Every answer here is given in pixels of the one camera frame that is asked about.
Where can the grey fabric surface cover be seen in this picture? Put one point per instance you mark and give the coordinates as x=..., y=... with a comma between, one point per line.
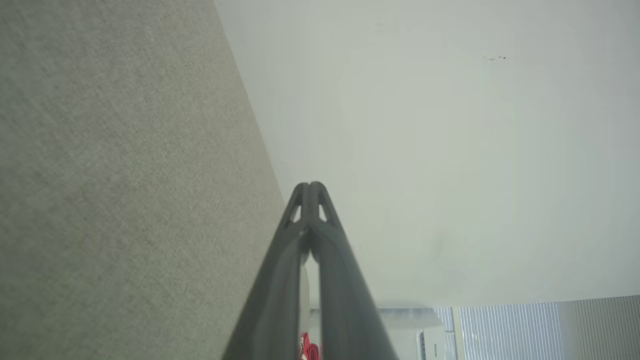
x=125, y=175

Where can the white window blinds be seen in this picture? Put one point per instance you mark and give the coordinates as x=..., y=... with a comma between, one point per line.
x=525, y=330

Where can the white Hisense appliance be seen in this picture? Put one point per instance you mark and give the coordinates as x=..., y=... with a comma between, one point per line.
x=435, y=345

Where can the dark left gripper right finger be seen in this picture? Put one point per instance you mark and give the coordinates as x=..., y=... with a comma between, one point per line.
x=345, y=300

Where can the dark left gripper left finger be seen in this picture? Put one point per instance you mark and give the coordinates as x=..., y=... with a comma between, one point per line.
x=277, y=290

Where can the red white basketball jersey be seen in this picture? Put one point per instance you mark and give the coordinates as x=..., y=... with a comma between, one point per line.
x=309, y=350

